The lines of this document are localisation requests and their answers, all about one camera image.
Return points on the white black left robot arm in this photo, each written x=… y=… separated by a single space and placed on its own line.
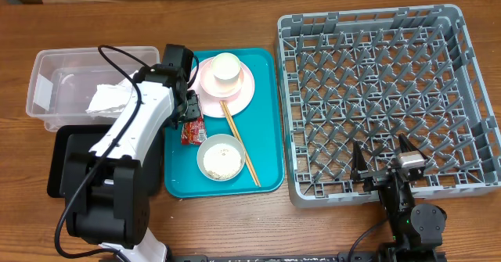
x=107 y=207

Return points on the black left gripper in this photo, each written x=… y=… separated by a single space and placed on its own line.
x=193 y=110

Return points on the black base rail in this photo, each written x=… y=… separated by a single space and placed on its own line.
x=340 y=257

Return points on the clear plastic waste bin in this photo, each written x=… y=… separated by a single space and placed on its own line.
x=63 y=83

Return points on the red snack wrapper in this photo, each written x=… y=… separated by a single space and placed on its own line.
x=194 y=132

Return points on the teal serving tray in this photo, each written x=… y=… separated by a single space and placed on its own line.
x=258 y=125

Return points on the grey bowl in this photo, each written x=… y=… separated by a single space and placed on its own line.
x=213 y=140

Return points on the pink plate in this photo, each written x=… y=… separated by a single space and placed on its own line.
x=236 y=103

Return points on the black food waste tray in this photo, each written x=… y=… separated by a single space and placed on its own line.
x=80 y=138

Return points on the white tissue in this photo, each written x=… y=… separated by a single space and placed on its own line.
x=110 y=99

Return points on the pale green cup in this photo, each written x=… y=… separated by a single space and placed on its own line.
x=226 y=68

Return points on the white cooked rice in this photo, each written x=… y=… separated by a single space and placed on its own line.
x=222 y=161

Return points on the small pink bowl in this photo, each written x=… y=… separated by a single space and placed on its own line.
x=216 y=87

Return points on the grey dishwasher rack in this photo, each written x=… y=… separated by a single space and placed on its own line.
x=367 y=76

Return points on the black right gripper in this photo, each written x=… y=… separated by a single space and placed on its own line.
x=358 y=163

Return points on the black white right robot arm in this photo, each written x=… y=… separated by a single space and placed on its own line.
x=416 y=228

